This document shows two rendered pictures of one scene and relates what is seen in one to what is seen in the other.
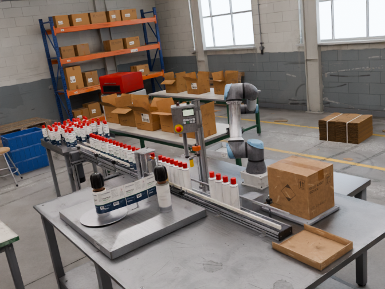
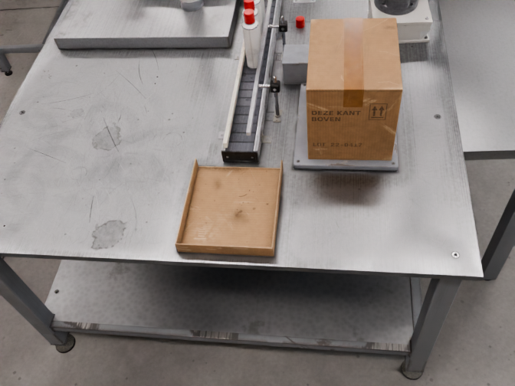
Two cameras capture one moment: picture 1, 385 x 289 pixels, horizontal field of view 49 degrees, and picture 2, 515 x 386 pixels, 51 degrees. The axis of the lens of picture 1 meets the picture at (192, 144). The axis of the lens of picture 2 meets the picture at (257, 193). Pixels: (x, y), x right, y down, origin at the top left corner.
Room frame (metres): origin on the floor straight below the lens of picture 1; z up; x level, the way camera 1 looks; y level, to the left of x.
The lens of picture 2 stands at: (1.33, -1.26, 2.04)
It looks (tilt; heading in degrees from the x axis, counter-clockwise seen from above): 52 degrees down; 48
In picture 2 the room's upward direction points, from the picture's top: 9 degrees counter-clockwise
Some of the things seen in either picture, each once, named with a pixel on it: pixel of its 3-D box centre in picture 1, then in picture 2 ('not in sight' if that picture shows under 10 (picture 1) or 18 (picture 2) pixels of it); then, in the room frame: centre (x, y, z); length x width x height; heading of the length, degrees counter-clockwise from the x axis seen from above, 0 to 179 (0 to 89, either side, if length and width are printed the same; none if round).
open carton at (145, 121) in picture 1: (150, 113); not in sight; (5.26, 0.48, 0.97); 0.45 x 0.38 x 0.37; 132
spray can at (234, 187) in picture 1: (234, 194); (251, 39); (2.35, -0.22, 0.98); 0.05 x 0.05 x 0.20
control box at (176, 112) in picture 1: (184, 118); not in sight; (2.84, 0.03, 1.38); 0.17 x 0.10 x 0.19; 90
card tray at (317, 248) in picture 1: (311, 245); (231, 204); (1.88, -0.54, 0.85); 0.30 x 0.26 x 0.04; 35
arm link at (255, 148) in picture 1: (254, 149); not in sight; (2.85, -0.44, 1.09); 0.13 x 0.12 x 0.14; 82
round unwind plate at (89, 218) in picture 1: (103, 215); not in sight; (2.50, 0.63, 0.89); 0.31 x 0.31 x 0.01
